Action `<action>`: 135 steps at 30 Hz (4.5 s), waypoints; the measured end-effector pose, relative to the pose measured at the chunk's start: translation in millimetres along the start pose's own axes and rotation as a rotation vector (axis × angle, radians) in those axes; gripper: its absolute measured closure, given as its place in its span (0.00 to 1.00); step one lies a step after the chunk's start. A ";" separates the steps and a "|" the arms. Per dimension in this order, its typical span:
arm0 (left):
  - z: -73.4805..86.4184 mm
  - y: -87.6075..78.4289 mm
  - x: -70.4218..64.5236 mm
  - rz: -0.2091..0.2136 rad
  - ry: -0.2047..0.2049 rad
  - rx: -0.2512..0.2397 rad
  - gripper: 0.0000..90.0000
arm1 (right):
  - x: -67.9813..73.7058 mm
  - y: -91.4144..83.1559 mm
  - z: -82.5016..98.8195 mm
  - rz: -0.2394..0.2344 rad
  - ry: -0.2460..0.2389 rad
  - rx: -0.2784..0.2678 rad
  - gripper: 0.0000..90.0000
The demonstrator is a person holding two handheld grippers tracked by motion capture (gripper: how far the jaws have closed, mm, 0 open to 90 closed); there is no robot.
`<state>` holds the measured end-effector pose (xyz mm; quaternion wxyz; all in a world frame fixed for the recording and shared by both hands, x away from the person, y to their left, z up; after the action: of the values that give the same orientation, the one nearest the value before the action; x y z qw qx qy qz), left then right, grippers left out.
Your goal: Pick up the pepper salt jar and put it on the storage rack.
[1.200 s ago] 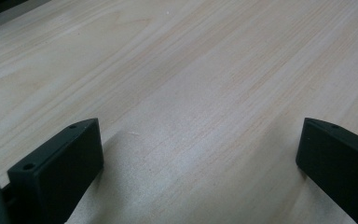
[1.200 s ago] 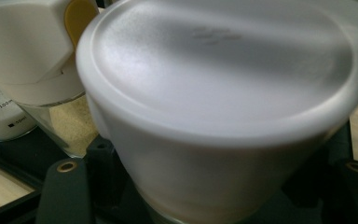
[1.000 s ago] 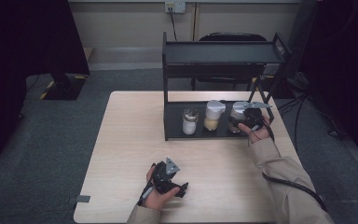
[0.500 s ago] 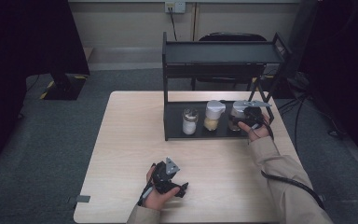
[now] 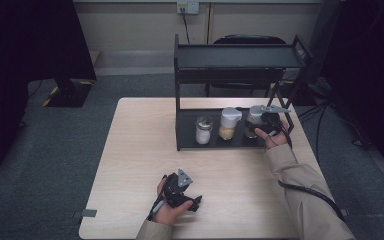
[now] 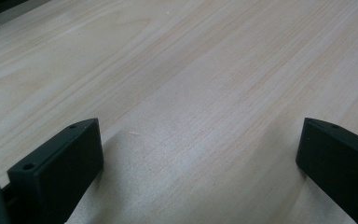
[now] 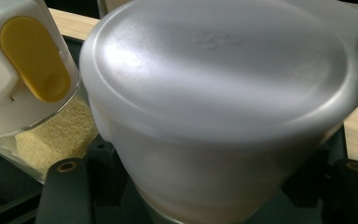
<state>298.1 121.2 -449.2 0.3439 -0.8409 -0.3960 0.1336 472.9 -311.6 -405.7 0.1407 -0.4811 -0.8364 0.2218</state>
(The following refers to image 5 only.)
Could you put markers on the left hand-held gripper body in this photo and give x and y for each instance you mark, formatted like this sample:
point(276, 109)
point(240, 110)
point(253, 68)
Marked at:
point(176, 191)

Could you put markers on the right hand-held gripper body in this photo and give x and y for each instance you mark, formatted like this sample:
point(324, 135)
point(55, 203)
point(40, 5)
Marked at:
point(270, 121)

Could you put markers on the white-lidded jar with brown contents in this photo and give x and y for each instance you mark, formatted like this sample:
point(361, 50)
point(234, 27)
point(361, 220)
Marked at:
point(254, 117)

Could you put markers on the white-lidded jar with yellow contents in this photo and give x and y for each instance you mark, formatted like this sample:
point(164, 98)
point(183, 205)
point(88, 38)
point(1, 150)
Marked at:
point(230, 121)

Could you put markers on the black two-tier metal rack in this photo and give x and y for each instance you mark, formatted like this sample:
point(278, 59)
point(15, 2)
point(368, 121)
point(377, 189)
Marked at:
point(213, 141)

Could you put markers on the glass jar with silver lid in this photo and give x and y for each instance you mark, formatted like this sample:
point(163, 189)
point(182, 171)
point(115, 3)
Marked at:
point(203, 133)

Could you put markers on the person's right hand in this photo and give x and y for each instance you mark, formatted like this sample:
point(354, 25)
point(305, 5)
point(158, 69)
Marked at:
point(275, 140)

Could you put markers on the person's left hand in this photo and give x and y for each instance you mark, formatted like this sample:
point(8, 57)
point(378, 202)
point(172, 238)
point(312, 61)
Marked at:
point(170, 215)

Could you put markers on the black chair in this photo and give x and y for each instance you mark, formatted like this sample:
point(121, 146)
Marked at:
point(248, 39)

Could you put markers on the dark curtain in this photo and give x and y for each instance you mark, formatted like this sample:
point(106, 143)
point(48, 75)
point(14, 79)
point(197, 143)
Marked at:
point(370, 66)
point(20, 66)

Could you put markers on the black stand base yellow tape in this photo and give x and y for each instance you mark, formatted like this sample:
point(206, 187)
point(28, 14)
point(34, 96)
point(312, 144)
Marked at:
point(68, 95)

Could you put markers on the grey table bracket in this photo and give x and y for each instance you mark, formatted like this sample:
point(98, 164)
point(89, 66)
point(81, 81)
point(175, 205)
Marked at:
point(345, 212)
point(86, 213)

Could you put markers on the white wall socket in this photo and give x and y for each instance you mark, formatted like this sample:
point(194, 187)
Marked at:
point(187, 7)

